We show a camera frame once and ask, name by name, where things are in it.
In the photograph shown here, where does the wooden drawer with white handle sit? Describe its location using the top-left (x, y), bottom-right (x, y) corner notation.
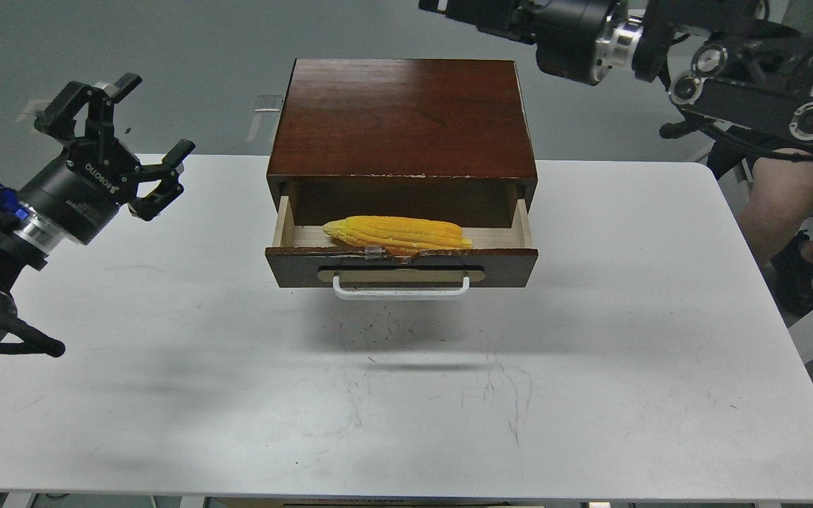
top-left (265, 195), bottom-right (538, 300)

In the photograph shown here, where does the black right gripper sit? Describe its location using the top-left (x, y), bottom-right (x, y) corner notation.
top-left (442, 1), bottom-right (626, 85)

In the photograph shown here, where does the dark wooden drawer cabinet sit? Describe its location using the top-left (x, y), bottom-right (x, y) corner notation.
top-left (267, 58), bottom-right (538, 227)

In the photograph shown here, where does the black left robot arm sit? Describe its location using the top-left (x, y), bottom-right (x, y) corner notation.
top-left (0, 72), bottom-right (195, 358)

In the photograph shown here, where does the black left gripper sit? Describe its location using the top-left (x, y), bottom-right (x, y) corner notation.
top-left (18, 72), bottom-right (196, 245)

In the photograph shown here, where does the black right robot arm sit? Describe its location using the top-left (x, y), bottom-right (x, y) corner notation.
top-left (418, 1), bottom-right (813, 161)

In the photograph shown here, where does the yellow corn cob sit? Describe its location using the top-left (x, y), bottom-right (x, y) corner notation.
top-left (322, 215), bottom-right (474, 256)

